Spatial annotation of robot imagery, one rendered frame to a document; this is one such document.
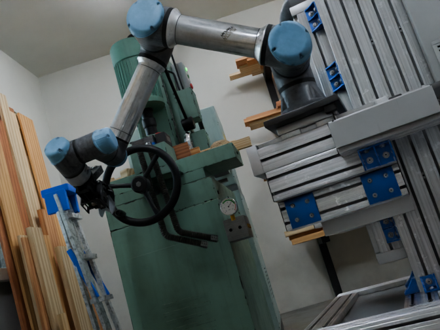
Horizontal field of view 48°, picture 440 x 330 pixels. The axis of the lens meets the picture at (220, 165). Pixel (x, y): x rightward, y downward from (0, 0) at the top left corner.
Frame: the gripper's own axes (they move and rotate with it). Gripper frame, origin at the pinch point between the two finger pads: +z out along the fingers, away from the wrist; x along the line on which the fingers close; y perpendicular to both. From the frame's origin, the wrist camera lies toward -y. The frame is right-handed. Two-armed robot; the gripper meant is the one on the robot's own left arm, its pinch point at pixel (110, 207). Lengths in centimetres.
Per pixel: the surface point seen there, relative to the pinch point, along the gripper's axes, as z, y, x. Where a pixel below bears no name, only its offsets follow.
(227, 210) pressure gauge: 20.3, 0.5, 35.4
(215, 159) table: 15.4, -20.6, 35.5
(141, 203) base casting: 19.1, -14.2, 3.4
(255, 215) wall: 228, -141, 22
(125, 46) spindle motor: -8, -77, 11
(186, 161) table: 14.0, -23.0, 24.6
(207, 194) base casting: 21.3, -10.4, 28.9
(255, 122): 159, -179, 48
